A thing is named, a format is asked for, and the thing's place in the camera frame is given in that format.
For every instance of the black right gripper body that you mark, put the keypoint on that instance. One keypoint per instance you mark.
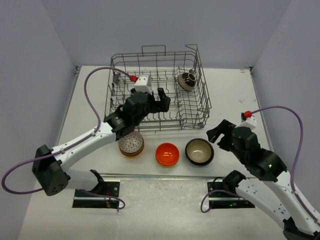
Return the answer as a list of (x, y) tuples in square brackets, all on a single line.
[(238, 153)]

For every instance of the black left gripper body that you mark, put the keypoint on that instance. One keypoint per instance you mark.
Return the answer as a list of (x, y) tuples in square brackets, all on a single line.
[(151, 106)]

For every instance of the brown patterned white bowl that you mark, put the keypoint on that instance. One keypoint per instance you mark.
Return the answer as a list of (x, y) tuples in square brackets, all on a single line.
[(132, 141)]

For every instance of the blue floral bowl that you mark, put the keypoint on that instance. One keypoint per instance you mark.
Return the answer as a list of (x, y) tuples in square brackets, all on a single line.
[(199, 152)]

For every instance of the grey wire dish rack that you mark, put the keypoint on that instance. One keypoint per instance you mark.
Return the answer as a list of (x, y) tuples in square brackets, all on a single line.
[(188, 110)]

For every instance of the mint green bowl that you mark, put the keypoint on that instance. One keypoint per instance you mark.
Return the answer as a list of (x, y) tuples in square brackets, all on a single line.
[(130, 151)]

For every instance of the orange bowl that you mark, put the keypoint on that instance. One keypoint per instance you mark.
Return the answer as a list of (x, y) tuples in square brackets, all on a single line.
[(167, 152), (167, 164)]

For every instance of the yellow ribbed bowl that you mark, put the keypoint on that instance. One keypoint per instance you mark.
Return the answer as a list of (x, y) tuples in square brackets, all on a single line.
[(131, 155)]

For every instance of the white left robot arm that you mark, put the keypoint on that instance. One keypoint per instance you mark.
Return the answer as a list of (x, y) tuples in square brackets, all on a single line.
[(52, 167)]

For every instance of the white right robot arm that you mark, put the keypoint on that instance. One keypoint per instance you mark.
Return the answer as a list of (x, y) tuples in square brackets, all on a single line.
[(286, 209)]

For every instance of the black striped bowl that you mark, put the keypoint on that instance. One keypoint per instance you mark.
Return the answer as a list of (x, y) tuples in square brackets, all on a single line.
[(187, 81)]

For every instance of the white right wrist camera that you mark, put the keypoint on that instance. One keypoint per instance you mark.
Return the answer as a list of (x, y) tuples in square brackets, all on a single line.
[(248, 120)]

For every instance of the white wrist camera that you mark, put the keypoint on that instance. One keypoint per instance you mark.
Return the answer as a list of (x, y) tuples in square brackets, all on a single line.
[(142, 83), (248, 120)]

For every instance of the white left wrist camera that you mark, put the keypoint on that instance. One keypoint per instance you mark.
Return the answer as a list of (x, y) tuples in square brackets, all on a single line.
[(142, 83)]

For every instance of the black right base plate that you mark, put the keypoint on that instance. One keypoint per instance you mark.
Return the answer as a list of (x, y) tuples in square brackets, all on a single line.
[(221, 200)]

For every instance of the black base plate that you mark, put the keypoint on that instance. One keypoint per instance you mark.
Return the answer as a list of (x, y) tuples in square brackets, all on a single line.
[(221, 200), (100, 198)]

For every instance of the right aluminium table rail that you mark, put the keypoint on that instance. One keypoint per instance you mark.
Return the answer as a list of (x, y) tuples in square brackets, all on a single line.
[(260, 96)]

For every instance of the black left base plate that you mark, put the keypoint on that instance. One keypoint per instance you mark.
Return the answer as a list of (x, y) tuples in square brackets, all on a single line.
[(100, 198)]

